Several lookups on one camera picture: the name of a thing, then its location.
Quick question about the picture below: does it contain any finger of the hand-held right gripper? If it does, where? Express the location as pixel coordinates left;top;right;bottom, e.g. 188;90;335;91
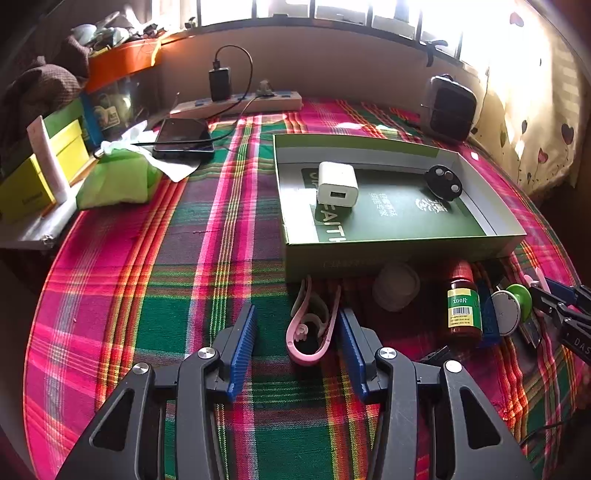
530;285;591;323
546;278;591;306

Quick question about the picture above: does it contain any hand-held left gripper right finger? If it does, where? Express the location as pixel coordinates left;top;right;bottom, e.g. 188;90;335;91
337;308;539;480

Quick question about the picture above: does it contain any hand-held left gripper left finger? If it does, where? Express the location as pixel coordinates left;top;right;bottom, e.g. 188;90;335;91
55;303;259;480

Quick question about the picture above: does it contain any pink cup with cord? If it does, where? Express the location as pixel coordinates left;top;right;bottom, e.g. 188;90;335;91
524;270;553;296

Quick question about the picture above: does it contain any white and green spool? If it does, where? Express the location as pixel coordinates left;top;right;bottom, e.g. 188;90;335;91
488;282;535;337

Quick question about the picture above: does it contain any pink clip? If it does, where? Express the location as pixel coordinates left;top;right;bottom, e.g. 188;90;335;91
285;276;343;368

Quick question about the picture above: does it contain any black ridged block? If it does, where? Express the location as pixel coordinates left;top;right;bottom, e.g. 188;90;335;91
416;345;459;368

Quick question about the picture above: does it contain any brown bottle with red cap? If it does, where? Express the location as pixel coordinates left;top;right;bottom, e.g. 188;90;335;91
445;259;484;343

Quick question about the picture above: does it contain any blue USB device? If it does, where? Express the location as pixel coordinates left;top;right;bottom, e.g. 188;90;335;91
475;273;502;345

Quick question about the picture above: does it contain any plaid blanket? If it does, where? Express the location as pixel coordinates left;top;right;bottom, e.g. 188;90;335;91
23;96;588;480

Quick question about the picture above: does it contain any black oval disc with magnets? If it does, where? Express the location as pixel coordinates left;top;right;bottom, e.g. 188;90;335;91
424;165;464;202

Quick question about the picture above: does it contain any white charger adapter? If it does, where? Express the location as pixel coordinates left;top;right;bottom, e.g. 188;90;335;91
316;161;360;210

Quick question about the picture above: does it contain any patterned curtain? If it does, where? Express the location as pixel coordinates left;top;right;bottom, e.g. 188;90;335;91
462;0;591;200

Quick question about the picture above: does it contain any white paper sheet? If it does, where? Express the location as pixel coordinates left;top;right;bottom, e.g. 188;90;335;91
117;121;204;184

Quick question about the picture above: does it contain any small grey heater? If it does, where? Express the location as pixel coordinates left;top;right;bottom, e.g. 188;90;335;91
422;74;479;142

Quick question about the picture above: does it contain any green tissue pack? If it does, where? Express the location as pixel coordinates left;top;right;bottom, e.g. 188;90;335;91
74;141;164;211

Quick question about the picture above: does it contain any black smartphone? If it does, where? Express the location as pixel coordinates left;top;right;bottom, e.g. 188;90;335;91
152;118;216;162

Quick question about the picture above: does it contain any white plastic board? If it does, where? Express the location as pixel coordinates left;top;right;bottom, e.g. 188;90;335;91
0;198;80;250

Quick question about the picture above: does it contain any beige power strip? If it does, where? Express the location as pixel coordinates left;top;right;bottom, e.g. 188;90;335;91
170;89;304;116

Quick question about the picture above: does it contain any black charger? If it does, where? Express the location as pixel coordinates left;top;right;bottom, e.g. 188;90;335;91
209;67;232;102

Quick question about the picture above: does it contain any yellow green cardboard box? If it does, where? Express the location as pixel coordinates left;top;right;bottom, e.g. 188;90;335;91
0;99;93;225

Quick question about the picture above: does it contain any white tube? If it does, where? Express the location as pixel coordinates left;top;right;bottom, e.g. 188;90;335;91
27;115;75;205

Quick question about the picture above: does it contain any clear storage container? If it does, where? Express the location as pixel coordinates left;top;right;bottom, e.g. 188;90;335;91
90;73;163;140

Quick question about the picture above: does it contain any blue carton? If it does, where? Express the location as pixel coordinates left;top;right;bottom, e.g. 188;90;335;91
82;93;103;145

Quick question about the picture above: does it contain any orange box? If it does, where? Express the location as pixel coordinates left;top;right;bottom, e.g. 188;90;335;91
85;39;163;93

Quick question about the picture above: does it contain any brown cloth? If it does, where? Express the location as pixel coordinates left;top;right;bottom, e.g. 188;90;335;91
0;36;91;154

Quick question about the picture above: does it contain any window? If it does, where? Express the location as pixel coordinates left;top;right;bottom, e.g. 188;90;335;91
151;0;468;62

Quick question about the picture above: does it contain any pile of small trinkets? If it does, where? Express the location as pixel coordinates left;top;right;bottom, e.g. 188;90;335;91
71;9;160;52

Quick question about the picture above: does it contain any thin black cable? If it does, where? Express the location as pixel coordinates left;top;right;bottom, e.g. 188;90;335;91
517;416;579;447

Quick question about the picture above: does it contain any black charger cable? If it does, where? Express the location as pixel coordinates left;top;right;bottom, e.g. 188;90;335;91
210;45;255;145

